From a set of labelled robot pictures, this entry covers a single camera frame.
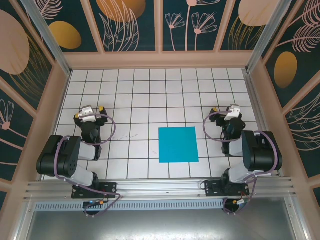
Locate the blue paper sheet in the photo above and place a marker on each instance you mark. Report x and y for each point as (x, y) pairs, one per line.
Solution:
(177, 145)

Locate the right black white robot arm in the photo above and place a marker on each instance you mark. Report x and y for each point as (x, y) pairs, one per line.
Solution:
(260, 152)

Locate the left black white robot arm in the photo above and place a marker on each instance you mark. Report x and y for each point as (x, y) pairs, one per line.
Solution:
(62, 155)

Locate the grey metal sheet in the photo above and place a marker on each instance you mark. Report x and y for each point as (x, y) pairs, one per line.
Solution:
(160, 225)

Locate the small circuit board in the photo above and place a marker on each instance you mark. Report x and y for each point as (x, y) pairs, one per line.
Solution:
(96, 203)
(241, 202)

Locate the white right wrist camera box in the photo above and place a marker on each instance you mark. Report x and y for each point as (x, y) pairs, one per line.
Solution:
(232, 112)

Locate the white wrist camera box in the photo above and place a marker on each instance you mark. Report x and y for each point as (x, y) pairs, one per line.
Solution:
(87, 113)
(232, 112)

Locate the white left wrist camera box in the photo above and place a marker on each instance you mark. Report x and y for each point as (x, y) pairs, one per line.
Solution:
(87, 113)

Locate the aluminium side rail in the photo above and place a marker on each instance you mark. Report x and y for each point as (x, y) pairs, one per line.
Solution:
(253, 100)

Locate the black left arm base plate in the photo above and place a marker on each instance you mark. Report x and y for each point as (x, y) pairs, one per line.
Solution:
(110, 190)

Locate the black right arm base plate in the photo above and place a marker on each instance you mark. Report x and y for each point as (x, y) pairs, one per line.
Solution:
(212, 188)

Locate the aluminium frame post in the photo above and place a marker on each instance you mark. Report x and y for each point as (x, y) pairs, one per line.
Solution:
(265, 37)
(50, 42)

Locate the aluminium mounting rail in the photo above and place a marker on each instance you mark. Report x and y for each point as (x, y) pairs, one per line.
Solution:
(160, 187)

